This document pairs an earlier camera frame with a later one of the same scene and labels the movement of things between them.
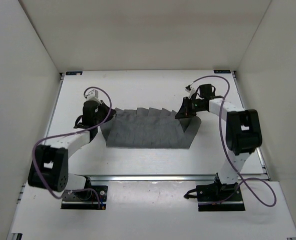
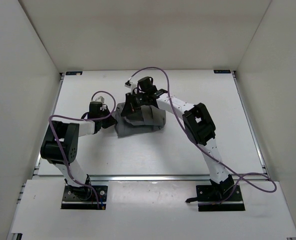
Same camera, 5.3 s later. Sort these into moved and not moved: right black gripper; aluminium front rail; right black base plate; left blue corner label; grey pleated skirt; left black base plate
Moved: grey pleated skirt; right black gripper
Not moved: left blue corner label; left black base plate; aluminium front rail; right black base plate
